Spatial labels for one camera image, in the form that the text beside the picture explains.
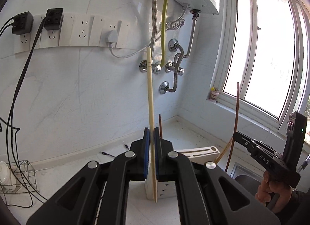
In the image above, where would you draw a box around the pale wooden chopstick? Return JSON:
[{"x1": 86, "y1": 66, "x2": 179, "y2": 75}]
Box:
[{"x1": 147, "y1": 48, "x2": 158, "y2": 203}]

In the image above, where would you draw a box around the dark red wooden chopstick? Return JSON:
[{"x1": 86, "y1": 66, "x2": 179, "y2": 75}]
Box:
[{"x1": 158, "y1": 114, "x2": 163, "y2": 139}]

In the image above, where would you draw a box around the light bamboo chopstick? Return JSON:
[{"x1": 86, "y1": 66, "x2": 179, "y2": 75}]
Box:
[{"x1": 214, "y1": 138, "x2": 233, "y2": 164}]

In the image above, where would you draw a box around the person right hand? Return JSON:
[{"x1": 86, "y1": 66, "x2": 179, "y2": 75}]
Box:
[{"x1": 255, "y1": 171, "x2": 292, "y2": 213}]

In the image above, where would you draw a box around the stainless steel double sink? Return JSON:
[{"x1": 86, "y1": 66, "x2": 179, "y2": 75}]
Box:
[{"x1": 231, "y1": 163, "x2": 263, "y2": 196}]

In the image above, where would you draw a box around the cream utensil holder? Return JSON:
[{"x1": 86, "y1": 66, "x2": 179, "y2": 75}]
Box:
[{"x1": 157, "y1": 146, "x2": 220, "y2": 199}]

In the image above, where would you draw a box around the small jar on sill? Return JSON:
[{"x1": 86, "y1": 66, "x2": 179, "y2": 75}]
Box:
[{"x1": 210, "y1": 87, "x2": 220, "y2": 101}]

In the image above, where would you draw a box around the white framed window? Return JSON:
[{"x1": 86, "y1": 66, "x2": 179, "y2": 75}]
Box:
[{"x1": 214, "y1": 0, "x2": 309, "y2": 136}]

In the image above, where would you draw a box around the black power adapter right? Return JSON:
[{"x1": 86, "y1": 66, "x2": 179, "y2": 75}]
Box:
[{"x1": 44, "y1": 8, "x2": 64, "y2": 31}]

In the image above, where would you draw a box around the black power adapter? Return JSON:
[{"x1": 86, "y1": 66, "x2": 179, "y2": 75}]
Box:
[
  {"x1": 44, "y1": 8, "x2": 64, "y2": 31},
  {"x1": 12, "y1": 11, "x2": 34, "y2": 35}
]

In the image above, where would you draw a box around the white ceramic pot far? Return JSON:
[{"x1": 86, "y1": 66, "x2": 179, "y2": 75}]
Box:
[{"x1": 0, "y1": 161, "x2": 17, "y2": 192}]

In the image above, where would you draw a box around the black power adapter left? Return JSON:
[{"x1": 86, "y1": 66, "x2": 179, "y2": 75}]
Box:
[{"x1": 12, "y1": 11, "x2": 34, "y2": 35}]

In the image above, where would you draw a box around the corrugated steel hose lower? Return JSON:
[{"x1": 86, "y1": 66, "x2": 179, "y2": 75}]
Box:
[{"x1": 158, "y1": 38, "x2": 186, "y2": 95}]

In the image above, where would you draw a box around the corrugated steel hose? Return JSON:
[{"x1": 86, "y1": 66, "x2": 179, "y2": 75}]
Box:
[
  {"x1": 184, "y1": 9, "x2": 202, "y2": 59},
  {"x1": 149, "y1": 0, "x2": 162, "y2": 57},
  {"x1": 158, "y1": 38, "x2": 186, "y2": 95}
]

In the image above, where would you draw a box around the white wall plug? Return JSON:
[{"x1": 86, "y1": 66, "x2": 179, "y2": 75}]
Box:
[{"x1": 106, "y1": 29, "x2": 119, "y2": 48}]

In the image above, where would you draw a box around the white wall socket strip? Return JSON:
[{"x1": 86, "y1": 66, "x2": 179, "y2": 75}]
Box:
[{"x1": 13, "y1": 12, "x2": 133, "y2": 55}]

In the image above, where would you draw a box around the corrugated steel hose right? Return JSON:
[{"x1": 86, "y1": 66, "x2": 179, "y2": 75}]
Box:
[{"x1": 184, "y1": 9, "x2": 202, "y2": 59}]

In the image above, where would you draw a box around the wire dish rack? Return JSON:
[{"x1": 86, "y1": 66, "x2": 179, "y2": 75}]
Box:
[{"x1": 1, "y1": 160, "x2": 38, "y2": 194}]

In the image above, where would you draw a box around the yellow gas hose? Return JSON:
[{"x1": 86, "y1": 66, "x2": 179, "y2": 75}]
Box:
[{"x1": 159, "y1": 0, "x2": 173, "y2": 67}]

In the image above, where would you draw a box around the corrugated steel hose left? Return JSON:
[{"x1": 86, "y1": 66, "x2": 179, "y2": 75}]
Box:
[{"x1": 149, "y1": 0, "x2": 162, "y2": 57}]

